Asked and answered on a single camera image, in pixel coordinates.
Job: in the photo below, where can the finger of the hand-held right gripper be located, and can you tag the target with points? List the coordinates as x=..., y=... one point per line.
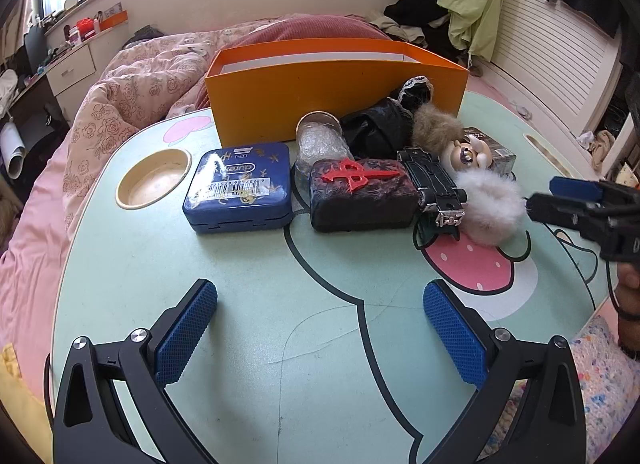
x=575, y=189
x=560, y=211

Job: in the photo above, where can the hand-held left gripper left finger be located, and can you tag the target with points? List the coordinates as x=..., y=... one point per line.
x=187, y=329

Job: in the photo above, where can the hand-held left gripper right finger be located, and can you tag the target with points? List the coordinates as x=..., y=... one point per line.
x=455, y=334

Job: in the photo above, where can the white fluffy pompom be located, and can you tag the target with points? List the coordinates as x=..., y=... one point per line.
x=490, y=209

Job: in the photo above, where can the brown card box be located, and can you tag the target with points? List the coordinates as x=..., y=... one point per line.
x=500, y=156

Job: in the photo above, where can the green toy car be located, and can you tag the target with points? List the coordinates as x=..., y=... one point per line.
x=435, y=183

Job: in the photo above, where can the blue tin box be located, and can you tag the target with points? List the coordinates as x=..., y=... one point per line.
x=235, y=204

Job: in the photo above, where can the dark box with red emblem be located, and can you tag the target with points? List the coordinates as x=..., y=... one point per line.
x=360, y=204

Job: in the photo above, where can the orange cardboard box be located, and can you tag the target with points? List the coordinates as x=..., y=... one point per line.
x=300, y=88

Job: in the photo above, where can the person's right forearm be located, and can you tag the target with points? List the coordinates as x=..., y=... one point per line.
x=630, y=294

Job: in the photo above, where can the green cartoon print desktop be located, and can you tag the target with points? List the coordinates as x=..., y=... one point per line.
x=250, y=284

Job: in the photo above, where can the beige crumpled cloth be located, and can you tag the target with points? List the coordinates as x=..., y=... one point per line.
x=604, y=146

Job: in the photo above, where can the white louvered door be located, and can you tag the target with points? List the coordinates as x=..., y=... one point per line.
x=550, y=43

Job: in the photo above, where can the brown fur pompom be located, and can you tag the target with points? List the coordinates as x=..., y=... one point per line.
x=435, y=126

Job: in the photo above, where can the speckled plush blanket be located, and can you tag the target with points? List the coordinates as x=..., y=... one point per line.
x=610, y=394

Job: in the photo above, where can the pink bed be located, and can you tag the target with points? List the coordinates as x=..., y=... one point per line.
x=30, y=244

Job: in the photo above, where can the black doll with lace trim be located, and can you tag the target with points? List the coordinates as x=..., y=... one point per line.
x=375, y=128

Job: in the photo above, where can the clear plastic wrapped jar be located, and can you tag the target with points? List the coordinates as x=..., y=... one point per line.
x=320, y=146

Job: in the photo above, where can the pink floral quilt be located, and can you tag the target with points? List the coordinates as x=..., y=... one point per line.
x=125, y=93

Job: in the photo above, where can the black clothes pile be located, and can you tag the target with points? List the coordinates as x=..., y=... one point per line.
x=415, y=3

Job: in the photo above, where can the white paper roll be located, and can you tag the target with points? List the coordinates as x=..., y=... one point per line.
x=12, y=148

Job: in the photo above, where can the white drawer cabinet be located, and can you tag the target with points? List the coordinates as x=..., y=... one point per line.
x=75, y=68

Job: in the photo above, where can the grey folded cloth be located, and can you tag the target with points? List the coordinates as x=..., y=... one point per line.
x=145, y=34

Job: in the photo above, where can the white cloth pile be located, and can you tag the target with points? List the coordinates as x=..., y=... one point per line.
x=7, y=86

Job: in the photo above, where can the orange tray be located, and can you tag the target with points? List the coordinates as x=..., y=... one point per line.
x=112, y=19

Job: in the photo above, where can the black monitor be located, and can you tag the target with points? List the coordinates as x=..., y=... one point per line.
x=35, y=46

